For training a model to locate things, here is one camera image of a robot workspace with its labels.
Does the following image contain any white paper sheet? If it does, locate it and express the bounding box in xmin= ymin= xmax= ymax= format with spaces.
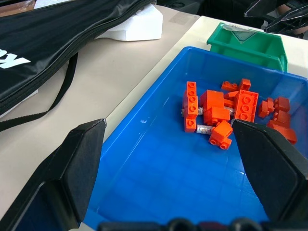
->
xmin=0 ymin=89 xmax=39 ymax=119

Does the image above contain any orange 1x4 toy brick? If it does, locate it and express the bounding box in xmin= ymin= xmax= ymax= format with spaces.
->
xmin=182 ymin=81 xmax=199 ymax=120

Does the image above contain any black zippered bag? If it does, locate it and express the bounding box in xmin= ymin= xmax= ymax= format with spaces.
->
xmin=0 ymin=0 xmax=155 ymax=132

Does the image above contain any white foam block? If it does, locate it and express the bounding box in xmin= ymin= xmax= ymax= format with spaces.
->
xmin=95 ymin=5 xmax=164 ymax=42

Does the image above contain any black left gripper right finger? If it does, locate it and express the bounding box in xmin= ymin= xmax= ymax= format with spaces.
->
xmin=231 ymin=118 xmax=308 ymax=223

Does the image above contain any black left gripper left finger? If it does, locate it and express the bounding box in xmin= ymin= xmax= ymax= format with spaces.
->
xmin=0 ymin=118 xmax=107 ymax=231

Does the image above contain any green plastic bin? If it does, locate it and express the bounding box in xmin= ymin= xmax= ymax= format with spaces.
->
xmin=206 ymin=22 xmax=288 ymax=72

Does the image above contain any blue plastic tray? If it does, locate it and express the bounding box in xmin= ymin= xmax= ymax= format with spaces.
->
xmin=84 ymin=46 xmax=308 ymax=226

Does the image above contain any clear tape patch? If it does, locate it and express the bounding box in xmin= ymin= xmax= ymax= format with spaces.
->
xmin=169 ymin=12 xmax=201 ymax=26

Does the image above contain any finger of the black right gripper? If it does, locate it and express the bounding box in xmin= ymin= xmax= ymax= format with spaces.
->
xmin=263 ymin=5 xmax=308 ymax=35
xmin=244 ymin=0 xmax=275 ymax=18

